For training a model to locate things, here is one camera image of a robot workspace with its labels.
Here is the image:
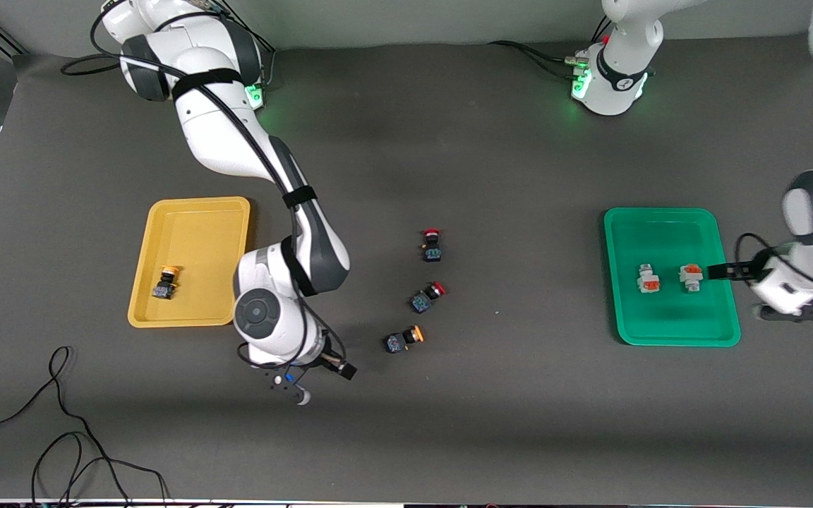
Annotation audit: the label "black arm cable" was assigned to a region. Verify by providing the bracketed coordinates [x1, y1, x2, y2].
[735, 152, 813, 290]
[61, 0, 347, 368]

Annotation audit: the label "red push button black body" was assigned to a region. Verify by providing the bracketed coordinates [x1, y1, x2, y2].
[421, 227, 445, 263]
[410, 282, 447, 314]

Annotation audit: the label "black left arm base cables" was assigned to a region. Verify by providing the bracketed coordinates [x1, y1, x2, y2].
[488, 14, 615, 82]

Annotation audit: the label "yellow plastic tray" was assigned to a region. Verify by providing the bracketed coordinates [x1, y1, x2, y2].
[127, 196, 251, 329]

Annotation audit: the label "green plastic tray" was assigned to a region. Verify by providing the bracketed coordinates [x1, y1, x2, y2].
[603, 207, 742, 348]

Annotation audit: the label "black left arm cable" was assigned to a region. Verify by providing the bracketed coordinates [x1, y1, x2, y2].
[735, 152, 813, 290]

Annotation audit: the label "loose black cable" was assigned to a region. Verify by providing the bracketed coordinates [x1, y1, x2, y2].
[0, 346, 171, 508]

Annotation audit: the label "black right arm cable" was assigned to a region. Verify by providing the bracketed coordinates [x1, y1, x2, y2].
[61, 0, 347, 368]

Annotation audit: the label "black arm base cables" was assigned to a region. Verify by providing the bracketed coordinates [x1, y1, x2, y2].
[488, 14, 615, 82]
[223, 0, 278, 91]

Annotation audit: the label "black right arm base cables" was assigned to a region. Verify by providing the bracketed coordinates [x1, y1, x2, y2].
[223, 0, 278, 91]

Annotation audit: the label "yellow push button black body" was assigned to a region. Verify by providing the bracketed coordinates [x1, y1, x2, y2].
[154, 266, 180, 301]
[385, 325, 426, 354]

